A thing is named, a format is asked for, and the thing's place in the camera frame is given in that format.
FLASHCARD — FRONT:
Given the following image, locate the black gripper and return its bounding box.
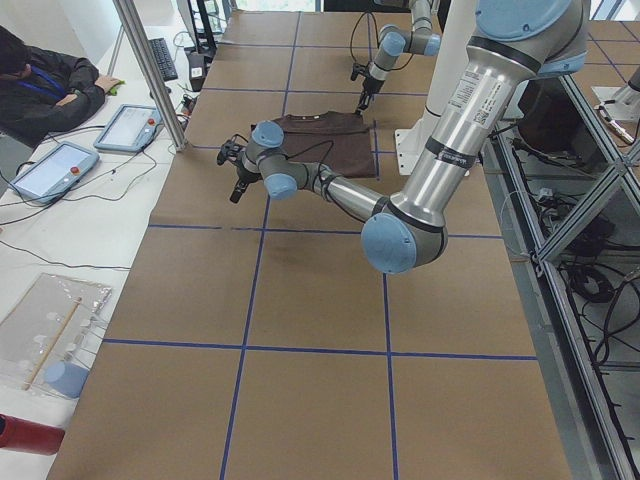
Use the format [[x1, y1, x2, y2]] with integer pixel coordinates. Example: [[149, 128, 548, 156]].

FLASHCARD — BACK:
[[355, 76, 384, 113], [229, 156, 259, 203]]

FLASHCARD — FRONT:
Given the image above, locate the brown t-shirt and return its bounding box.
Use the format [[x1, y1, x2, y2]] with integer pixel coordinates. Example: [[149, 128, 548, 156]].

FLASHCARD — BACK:
[[273, 111, 377, 178]]

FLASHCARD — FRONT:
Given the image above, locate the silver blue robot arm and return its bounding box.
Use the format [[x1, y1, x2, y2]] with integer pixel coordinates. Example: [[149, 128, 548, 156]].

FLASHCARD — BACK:
[[217, 0, 590, 274], [350, 0, 441, 115]]

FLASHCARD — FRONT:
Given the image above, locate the far teach pendant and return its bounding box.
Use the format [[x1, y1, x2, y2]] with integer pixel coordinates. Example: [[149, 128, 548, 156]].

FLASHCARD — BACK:
[[93, 104, 162, 153]]

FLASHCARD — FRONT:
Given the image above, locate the teach pendant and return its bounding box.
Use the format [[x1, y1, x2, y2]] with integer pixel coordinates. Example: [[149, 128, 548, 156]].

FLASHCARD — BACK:
[[9, 142, 99, 204], [93, 104, 162, 153]]

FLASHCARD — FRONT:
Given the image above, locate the black box white label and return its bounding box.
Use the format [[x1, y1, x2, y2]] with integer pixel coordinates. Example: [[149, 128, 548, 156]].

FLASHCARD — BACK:
[[186, 51, 207, 92]]

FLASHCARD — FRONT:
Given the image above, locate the black keyboard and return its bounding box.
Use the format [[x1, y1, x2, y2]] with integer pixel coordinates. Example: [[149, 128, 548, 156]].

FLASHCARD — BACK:
[[148, 38, 178, 81]]

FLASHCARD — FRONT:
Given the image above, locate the near teach pendant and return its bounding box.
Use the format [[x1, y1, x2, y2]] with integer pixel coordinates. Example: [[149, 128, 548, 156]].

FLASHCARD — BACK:
[[9, 142, 99, 204]]

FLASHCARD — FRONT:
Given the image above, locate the seated person dark jacket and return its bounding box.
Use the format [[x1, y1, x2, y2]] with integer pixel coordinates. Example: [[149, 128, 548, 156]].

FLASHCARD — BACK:
[[1, 28, 121, 148]]

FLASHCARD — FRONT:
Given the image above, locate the wooden stick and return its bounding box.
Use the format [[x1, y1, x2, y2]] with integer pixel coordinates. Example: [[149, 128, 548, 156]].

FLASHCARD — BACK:
[[22, 297, 82, 391]]

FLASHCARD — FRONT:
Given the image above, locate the clear plastic bag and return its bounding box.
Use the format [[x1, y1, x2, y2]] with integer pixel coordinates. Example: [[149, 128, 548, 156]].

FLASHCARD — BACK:
[[1, 274, 112, 398]]

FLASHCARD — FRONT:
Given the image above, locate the light blue cup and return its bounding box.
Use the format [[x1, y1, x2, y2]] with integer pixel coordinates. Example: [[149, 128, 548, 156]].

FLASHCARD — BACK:
[[44, 361, 89, 398]]

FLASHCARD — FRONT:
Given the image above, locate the red cylinder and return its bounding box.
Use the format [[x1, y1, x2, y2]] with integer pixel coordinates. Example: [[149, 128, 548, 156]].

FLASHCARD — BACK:
[[1, 414, 65, 455]]

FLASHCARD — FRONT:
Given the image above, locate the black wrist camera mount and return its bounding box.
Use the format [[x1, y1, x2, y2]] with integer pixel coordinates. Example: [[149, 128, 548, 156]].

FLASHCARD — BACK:
[[216, 139, 244, 166], [350, 62, 369, 82]]

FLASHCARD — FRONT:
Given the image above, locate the left black braided cable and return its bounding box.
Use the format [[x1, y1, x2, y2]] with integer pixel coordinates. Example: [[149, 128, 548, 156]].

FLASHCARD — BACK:
[[234, 132, 351, 201]]

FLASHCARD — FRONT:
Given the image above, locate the white pedestal column base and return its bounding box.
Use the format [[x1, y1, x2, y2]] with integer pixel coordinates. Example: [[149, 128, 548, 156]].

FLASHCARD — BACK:
[[395, 0, 476, 176]]

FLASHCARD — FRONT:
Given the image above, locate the aluminium frame post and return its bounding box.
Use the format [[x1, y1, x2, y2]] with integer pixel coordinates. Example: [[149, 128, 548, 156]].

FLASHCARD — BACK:
[[113, 0, 187, 152]]

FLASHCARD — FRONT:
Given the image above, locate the aluminium table frame rail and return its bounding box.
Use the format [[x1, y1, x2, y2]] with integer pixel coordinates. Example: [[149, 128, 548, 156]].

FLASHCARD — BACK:
[[479, 74, 640, 480]]

